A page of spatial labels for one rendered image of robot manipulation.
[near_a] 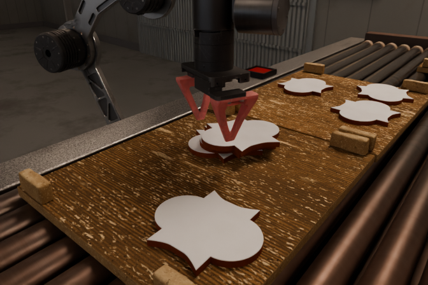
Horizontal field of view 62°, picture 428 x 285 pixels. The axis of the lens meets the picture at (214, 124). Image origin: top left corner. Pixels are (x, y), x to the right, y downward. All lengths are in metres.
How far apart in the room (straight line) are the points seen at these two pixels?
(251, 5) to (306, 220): 0.27
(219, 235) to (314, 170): 0.21
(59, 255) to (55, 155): 0.26
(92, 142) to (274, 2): 0.42
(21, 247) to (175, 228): 0.18
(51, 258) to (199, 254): 0.17
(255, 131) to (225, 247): 0.25
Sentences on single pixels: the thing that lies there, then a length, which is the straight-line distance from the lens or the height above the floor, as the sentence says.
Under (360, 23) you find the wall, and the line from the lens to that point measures 3.53.
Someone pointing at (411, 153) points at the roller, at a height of 0.92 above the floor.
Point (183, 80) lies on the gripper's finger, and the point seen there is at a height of 1.05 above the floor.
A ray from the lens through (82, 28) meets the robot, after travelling 1.74.
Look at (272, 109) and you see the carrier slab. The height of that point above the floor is 0.94.
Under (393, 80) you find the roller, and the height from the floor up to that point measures 0.92.
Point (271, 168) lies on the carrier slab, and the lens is 0.54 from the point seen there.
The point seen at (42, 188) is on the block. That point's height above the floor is 0.96.
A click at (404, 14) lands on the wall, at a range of 3.39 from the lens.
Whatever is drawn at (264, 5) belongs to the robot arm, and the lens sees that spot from 0.46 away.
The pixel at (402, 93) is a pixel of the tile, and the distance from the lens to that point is 0.94.
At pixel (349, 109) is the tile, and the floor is 0.95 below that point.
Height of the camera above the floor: 1.21
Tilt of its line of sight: 23 degrees down
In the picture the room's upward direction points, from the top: straight up
